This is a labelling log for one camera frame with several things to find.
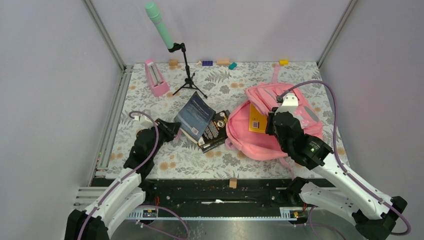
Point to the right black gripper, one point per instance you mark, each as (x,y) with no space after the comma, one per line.
(268,130)

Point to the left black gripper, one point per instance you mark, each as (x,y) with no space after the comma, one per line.
(170,129)

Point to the yellow book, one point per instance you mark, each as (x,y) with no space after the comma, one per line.
(257,122)

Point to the dark blue book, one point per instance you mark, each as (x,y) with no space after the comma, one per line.
(194,117)

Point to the pink school backpack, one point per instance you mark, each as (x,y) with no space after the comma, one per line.
(246,125)

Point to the black paperback book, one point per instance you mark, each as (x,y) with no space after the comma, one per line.
(215,133)

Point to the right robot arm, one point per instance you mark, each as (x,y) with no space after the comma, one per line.
(373,213)

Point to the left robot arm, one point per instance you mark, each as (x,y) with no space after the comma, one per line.
(100,219)

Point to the pink metronome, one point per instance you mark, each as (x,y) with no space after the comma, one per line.
(155,79)

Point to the black microphone tripod stand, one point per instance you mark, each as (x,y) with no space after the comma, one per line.
(188,81)

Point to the yellow toy block rear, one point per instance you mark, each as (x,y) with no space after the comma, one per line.
(283,62)

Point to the tan wooden block rear left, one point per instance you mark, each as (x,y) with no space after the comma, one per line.
(173,62)

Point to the wooden block on base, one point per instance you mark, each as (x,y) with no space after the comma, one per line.
(232,183)

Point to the purple toy block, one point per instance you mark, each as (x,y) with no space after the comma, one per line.
(207,63)

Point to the teal toy block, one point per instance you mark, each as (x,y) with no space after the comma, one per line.
(232,66)

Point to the long tan wooden block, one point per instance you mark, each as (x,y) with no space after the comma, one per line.
(223,62)

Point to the mint green microphone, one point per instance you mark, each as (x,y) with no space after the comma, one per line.
(154,14)

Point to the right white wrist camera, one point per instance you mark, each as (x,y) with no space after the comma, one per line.
(288,100)

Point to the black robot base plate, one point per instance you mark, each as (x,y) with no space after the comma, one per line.
(213,198)

